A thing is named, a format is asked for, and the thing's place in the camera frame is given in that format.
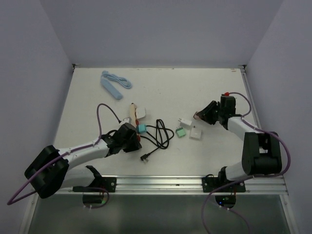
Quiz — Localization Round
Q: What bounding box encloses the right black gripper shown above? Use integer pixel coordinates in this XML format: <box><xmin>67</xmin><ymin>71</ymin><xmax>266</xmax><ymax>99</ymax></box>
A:
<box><xmin>196</xmin><ymin>101</ymin><xmax>223</xmax><ymax>125</ymax></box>

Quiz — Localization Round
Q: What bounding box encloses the pink plug adapter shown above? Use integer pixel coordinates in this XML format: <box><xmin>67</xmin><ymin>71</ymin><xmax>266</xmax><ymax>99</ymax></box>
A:
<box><xmin>193</xmin><ymin>112</ymin><xmax>200</xmax><ymax>120</ymax></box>

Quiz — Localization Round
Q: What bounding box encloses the cyan plug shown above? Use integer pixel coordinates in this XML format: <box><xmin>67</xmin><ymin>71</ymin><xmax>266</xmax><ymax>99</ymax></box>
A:
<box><xmin>136</xmin><ymin>124</ymin><xmax>147</xmax><ymax>134</ymax></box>

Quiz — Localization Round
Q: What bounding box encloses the beige red power strip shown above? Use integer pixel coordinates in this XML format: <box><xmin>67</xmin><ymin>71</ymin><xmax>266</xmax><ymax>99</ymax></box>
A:
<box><xmin>129</xmin><ymin>103</ymin><xmax>141</xmax><ymax>142</ymax></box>

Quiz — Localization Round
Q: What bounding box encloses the green plug adapter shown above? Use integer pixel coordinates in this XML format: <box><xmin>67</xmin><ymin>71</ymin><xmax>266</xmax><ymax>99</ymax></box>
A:
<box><xmin>175</xmin><ymin>127</ymin><xmax>186</xmax><ymax>138</ymax></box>

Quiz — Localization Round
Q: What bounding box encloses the black power cord with plug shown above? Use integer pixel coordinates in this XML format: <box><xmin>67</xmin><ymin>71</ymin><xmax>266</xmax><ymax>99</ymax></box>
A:
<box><xmin>139</xmin><ymin>118</ymin><xmax>173</xmax><ymax>163</ymax></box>

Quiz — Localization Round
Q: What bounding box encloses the light blue cord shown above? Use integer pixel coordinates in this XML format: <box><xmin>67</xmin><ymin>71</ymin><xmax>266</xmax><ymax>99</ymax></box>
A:
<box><xmin>101</xmin><ymin>70</ymin><xmax>134</xmax><ymax>90</ymax></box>

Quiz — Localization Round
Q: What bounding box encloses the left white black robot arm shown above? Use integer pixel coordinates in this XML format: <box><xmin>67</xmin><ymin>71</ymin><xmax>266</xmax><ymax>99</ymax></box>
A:
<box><xmin>24</xmin><ymin>123</ymin><xmax>142</xmax><ymax>198</ymax></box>

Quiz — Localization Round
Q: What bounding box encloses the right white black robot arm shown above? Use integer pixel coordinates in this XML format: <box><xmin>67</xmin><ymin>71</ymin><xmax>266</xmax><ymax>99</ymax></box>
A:
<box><xmin>194</xmin><ymin>94</ymin><xmax>282</xmax><ymax>192</ymax></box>

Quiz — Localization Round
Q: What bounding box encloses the white square plug adapter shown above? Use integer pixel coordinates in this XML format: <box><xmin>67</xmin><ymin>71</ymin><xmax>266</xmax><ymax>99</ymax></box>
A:
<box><xmin>189</xmin><ymin>126</ymin><xmax>202</xmax><ymax>140</ymax></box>

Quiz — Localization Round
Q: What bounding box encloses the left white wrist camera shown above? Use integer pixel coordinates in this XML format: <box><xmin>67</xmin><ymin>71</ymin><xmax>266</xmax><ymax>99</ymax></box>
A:
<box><xmin>120</xmin><ymin>117</ymin><xmax>131</xmax><ymax>124</ymax></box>

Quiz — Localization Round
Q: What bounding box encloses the aluminium mounting rail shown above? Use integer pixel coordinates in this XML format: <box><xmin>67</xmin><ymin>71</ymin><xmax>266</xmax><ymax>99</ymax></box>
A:
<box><xmin>103</xmin><ymin>175</ymin><xmax>288</xmax><ymax>195</ymax></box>

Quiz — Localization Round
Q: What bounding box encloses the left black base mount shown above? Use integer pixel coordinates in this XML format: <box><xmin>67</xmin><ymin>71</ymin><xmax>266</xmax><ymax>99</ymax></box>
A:
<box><xmin>73</xmin><ymin>166</ymin><xmax>117</xmax><ymax>193</ymax></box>

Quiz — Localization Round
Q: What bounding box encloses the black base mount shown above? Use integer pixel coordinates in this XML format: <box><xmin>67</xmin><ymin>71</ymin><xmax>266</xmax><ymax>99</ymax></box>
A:
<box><xmin>201</xmin><ymin>167</ymin><xmax>246</xmax><ymax>193</ymax></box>
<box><xmin>73</xmin><ymin>166</ymin><xmax>117</xmax><ymax>193</ymax></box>

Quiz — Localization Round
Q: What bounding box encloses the right aluminium side rail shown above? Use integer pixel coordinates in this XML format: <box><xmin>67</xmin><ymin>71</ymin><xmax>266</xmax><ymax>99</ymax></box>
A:
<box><xmin>238</xmin><ymin>64</ymin><xmax>275</xmax><ymax>175</ymax></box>

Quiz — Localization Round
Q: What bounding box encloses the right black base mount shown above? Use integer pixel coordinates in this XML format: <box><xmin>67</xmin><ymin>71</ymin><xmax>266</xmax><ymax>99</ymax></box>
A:
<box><xmin>201</xmin><ymin>167</ymin><xmax>246</xmax><ymax>193</ymax></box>

